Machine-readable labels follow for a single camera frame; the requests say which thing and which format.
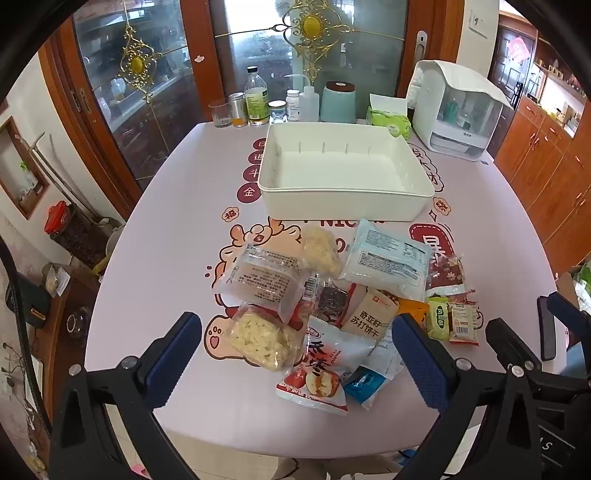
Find pink printed tablecloth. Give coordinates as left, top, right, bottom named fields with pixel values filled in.
left=83, top=121, right=571, bottom=460

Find clear bread packet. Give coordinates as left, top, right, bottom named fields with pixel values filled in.
left=213, top=243, right=319, bottom=324

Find plastic wash bottle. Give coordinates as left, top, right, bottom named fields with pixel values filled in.
left=284, top=74, right=320, bottom=123

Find dark jujube packet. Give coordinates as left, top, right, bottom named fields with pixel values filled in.
left=316, top=284, right=352, bottom=324

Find large white blue packet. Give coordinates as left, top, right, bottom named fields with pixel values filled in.
left=339, top=218, right=437, bottom=303

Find white towel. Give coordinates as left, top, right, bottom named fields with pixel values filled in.
left=406, top=60, right=514, bottom=109

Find yellow rice crisp packet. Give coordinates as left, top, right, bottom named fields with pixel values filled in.
left=301, top=226, right=347, bottom=280
left=226, top=302, right=305, bottom=372

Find white red printed packet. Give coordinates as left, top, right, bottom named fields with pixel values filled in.
left=276, top=316, right=375, bottom=416

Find red clear candy packet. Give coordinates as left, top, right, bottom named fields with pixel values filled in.
left=425, top=251, right=467, bottom=296

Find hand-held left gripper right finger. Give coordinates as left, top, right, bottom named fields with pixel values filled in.
left=392, top=314, right=546, bottom=480

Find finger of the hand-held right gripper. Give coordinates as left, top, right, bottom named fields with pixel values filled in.
left=537, top=292, right=591, bottom=361
left=486, top=318, right=543, bottom=370

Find small green snack packet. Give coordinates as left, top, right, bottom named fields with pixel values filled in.
left=426, top=296, right=452, bottom=342

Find white pill bottle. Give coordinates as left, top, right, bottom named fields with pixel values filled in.
left=285, top=89, right=302, bottom=123

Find drinking glass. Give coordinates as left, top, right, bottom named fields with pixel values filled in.
left=209, top=99, right=232, bottom=130

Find glass cabinet door gold ornament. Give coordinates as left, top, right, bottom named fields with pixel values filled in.
left=180, top=0, right=462, bottom=125
left=39, top=0, right=208, bottom=217

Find wooden cabinets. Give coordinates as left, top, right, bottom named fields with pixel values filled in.
left=480, top=9, right=591, bottom=273

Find teal ceramic canister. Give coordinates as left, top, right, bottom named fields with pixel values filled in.
left=320, top=80, right=357, bottom=124

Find red lid jar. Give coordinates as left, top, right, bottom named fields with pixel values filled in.
left=44, top=200, right=109, bottom=273

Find white plastic bin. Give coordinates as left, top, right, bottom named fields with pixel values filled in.
left=257, top=121, right=435, bottom=222

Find green label glass bottle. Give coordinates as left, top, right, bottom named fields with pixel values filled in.
left=245, top=66, right=271, bottom=126

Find small red white packet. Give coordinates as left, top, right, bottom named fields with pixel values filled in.
left=448, top=291, right=483, bottom=346

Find green tissue pack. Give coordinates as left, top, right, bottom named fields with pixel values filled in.
left=367, top=93, right=413, bottom=140

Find wooden wall frame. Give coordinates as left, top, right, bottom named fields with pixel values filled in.
left=0, top=115, right=51, bottom=220

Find small blue sachet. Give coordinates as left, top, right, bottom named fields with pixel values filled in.
left=342, top=367, right=386, bottom=411

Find white desktop organiser box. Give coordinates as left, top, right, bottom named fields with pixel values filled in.
left=406, top=60, right=506, bottom=162

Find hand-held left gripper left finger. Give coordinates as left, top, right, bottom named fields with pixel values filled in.
left=48, top=311, right=204, bottom=480

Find orange snack packet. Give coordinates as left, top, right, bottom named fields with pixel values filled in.
left=396, top=298, right=430, bottom=330

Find beige cracker packet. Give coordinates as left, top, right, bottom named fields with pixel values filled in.
left=339, top=286, right=400, bottom=344

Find metal can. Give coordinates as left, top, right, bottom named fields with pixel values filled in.
left=228, top=92, right=246, bottom=127

